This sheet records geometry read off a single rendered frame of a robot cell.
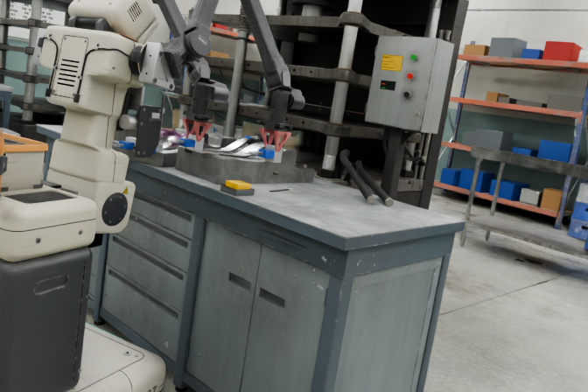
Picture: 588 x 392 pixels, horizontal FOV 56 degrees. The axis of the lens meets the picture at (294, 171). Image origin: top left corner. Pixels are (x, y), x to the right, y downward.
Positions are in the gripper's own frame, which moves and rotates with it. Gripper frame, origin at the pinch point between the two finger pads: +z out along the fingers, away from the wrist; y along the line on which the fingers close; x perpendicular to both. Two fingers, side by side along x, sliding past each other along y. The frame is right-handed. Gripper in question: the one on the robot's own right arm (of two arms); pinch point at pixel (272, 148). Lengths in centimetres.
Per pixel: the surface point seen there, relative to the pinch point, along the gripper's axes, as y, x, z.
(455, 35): 17, -145, -67
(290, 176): 10.2, -22.9, 11.9
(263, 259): -17.6, 14.2, 33.4
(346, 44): 23, -60, -46
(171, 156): 40.6, 12.7, 10.6
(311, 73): 49, -68, -33
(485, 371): -45, -118, 94
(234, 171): 10.2, 7.2, 10.3
